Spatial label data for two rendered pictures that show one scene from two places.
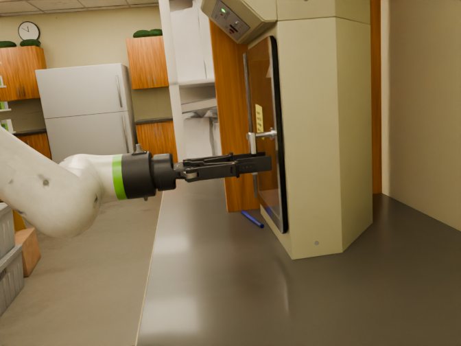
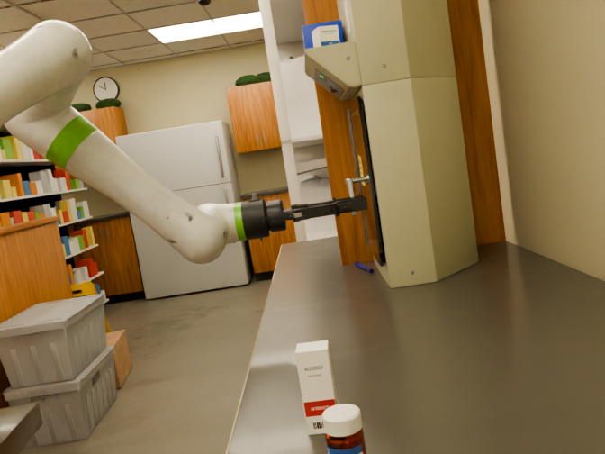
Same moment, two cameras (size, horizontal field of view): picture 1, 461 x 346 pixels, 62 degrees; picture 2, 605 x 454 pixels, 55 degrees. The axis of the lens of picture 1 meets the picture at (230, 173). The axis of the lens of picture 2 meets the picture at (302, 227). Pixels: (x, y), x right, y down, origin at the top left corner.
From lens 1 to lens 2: 0.62 m
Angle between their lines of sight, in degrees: 9
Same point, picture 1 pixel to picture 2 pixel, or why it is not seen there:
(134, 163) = (251, 208)
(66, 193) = (204, 226)
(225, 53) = (330, 110)
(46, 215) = (191, 242)
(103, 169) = (227, 213)
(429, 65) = (525, 107)
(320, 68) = (401, 120)
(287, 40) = (371, 100)
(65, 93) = (152, 163)
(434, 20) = (523, 66)
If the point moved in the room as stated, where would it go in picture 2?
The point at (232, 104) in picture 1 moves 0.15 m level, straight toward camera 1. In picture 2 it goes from (340, 157) to (337, 158)
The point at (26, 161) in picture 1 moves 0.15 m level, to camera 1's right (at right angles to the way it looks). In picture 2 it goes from (176, 204) to (245, 193)
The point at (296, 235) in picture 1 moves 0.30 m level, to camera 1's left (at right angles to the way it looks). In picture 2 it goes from (392, 265) to (266, 282)
